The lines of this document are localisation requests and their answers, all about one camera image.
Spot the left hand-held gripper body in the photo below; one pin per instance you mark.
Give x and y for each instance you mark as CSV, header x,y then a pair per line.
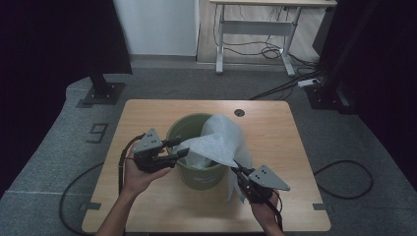
x,y
149,157

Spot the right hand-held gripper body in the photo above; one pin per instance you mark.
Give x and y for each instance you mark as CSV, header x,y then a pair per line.
x,y
262,183

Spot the green plastic trash bin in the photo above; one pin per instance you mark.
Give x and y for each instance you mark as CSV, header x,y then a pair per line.
x,y
196,180

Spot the white bag with blue band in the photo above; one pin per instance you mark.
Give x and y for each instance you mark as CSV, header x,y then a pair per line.
x,y
216,144

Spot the person's right hand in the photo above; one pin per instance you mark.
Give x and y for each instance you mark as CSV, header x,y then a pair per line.
x,y
264,211

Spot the person's left hand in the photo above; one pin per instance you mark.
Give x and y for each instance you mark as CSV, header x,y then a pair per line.
x,y
137,183

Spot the black table grommet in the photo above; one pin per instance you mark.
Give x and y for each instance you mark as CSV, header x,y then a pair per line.
x,y
239,112

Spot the black stand with square base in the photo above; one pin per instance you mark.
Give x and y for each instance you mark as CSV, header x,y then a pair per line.
x,y
103,93

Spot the black slanted stand with base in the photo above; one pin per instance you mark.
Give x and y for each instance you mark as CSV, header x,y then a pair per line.
x,y
327,98

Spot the white power strip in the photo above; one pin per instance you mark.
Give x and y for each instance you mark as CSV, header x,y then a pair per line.
x,y
308,83

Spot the wide black curtain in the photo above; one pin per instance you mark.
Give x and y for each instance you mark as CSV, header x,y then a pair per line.
x,y
49,65

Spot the narrow black curtain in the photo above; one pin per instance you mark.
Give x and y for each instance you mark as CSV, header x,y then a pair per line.
x,y
393,65

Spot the white desk frame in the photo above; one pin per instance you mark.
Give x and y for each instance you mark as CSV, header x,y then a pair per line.
x,y
255,28

